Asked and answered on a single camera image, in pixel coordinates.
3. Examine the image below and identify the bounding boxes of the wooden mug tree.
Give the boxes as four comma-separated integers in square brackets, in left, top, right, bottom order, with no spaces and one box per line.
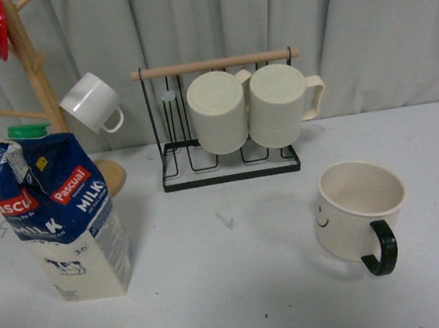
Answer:
[0,0,130,211]

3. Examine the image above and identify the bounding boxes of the right cream ribbed mug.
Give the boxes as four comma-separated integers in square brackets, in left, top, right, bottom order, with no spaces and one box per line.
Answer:
[249,63,325,148]

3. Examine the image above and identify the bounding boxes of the blue white milk carton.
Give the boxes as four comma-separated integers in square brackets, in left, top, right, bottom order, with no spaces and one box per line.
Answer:
[0,124,133,301]

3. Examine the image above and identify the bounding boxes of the black wire cup rack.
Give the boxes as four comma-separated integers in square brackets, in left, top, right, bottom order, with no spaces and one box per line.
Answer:
[130,47,301,192]

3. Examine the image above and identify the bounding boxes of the white hanging mug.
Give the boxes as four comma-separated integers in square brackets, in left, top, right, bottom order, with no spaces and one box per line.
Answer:
[59,73,124,134]

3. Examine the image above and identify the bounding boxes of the cream mug black handle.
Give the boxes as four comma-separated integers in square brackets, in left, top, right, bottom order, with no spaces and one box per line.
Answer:
[315,160,407,277]

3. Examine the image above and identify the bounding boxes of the left cream ribbed mug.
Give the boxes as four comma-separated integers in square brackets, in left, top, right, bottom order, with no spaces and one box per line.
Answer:
[186,69,252,155]

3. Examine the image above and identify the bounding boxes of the cream ribbed mug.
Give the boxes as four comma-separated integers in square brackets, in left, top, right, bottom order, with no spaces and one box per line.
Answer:
[249,63,325,148]
[186,69,252,155]

